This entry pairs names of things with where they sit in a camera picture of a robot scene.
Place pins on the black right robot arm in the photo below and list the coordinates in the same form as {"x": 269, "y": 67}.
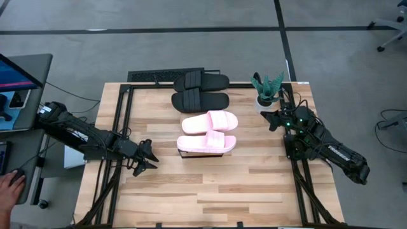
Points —
{"x": 330, "y": 149}

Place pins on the black aluminium table frame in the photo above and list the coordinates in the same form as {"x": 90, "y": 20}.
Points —
{"x": 146, "y": 86}

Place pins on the person's forearm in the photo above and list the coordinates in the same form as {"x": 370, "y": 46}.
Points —
{"x": 3, "y": 221}

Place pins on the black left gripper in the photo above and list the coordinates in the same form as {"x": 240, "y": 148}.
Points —
{"x": 132, "y": 149}

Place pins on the white box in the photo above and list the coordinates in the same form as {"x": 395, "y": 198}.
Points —
{"x": 73, "y": 160}

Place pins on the grey desk with monitor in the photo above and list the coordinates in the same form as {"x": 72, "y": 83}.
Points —
{"x": 39, "y": 82}

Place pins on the black caster wheel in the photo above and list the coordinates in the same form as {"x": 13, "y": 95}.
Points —
{"x": 43, "y": 204}

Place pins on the office chair base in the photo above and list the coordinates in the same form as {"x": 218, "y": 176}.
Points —
{"x": 400, "y": 19}

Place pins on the black computer mouse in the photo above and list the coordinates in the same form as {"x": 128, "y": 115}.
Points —
{"x": 18, "y": 173}

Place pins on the computer monitor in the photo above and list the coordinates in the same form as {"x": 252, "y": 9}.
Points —
{"x": 12, "y": 76}

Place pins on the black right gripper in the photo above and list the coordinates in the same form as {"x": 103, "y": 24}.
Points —
{"x": 289, "y": 120}

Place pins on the green plant in white pot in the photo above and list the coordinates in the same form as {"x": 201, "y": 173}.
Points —
{"x": 266, "y": 90}

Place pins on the black slide sandal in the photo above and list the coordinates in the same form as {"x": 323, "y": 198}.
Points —
{"x": 203, "y": 81}
{"x": 200, "y": 100}

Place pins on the pink slide sandal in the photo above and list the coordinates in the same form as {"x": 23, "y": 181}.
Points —
{"x": 210, "y": 122}
{"x": 206, "y": 143}

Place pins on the light blue desk mat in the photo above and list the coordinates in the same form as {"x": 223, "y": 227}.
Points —
{"x": 14, "y": 122}

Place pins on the wooden shelf with black frame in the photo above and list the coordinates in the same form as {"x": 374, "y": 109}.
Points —
{"x": 203, "y": 156}

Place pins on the grey stand leg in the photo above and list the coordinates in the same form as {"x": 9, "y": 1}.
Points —
{"x": 395, "y": 122}

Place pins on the smartphone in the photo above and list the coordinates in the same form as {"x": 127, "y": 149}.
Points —
{"x": 19, "y": 99}

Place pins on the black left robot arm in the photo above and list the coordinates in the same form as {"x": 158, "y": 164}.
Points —
{"x": 86, "y": 136}

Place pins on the grey desk with mouse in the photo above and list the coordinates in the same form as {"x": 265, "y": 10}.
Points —
{"x": 30, "y": 152}

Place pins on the person's hand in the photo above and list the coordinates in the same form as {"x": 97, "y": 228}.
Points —
{"x": 9, "y": 194}

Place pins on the black keyboard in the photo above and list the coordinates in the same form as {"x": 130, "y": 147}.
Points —
{"x": 152, "y": 75}
{"x": 3, "y": 157}

